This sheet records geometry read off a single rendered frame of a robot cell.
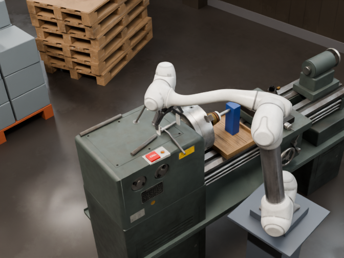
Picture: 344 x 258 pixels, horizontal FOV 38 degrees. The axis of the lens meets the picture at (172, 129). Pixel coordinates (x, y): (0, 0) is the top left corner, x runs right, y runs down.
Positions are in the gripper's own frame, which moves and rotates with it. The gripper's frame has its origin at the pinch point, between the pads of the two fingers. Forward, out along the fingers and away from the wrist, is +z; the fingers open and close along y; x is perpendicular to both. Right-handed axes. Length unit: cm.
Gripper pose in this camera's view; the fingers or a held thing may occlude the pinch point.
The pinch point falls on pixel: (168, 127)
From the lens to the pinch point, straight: 277.4
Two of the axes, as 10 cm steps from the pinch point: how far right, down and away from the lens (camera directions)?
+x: -6.0, -4.9, 6.4
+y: 8.0, -4.0, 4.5
